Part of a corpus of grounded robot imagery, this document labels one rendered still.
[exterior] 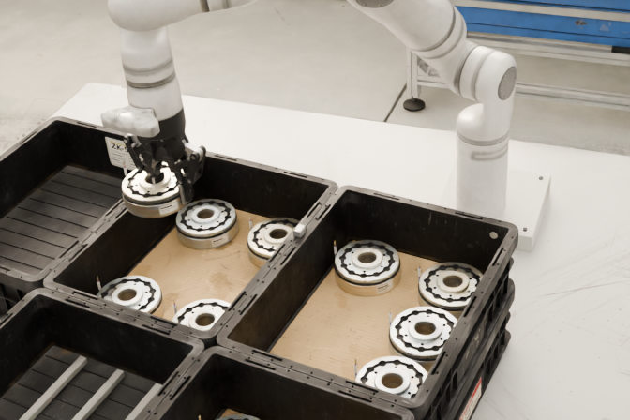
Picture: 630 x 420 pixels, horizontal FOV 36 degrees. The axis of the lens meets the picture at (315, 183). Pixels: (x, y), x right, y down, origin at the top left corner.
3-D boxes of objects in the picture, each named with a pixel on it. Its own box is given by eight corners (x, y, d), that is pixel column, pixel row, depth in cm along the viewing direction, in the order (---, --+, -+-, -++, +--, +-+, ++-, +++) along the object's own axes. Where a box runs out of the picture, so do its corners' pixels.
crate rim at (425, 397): (343, 194, 161) (342, 182, 159) (521, 237, 148) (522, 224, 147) (212, 354, 132) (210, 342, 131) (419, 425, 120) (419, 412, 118)
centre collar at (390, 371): (383, 366, 135) (382, 362, 134) (416, 376, 133) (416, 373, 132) (367, 390, 131) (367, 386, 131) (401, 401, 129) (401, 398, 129)
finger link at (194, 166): (190, 152, 140) (181, 179, 144) (201, 159, 140) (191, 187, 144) (201, 142, 142) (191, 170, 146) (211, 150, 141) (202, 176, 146)
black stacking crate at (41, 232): (68, 168, 191) (55, 117, 184) (196, 202, 178) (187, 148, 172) (-84, 292, 162) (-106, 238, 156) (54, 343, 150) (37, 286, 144)
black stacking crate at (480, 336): (346, 241, 166) (343, 186, 159) (517, 286, 154) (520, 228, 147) (223, 403, 138) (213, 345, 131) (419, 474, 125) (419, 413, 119)
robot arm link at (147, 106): (98, 127, 137) (89, 88, 133) (146, 90, 145) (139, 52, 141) (151, 140, 133) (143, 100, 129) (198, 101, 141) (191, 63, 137)
